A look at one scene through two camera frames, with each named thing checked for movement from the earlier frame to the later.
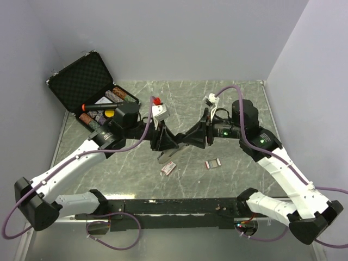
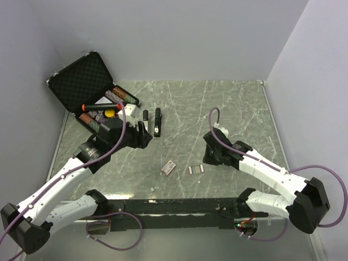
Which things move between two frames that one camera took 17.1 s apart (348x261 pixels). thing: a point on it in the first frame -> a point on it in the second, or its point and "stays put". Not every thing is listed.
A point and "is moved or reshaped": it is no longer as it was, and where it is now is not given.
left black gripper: [163, 136] -> [141, 137]
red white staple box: [168, 168] stays put
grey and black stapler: [165, 155] -> [145, 115]
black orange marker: [84, 106] stays put
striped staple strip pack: [212, 163] is moved or reshaped
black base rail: [129, 215] stays put
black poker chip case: [86, 81] stays put
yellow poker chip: [109, 113] stays put
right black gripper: [196, 136] -> [207, 159]
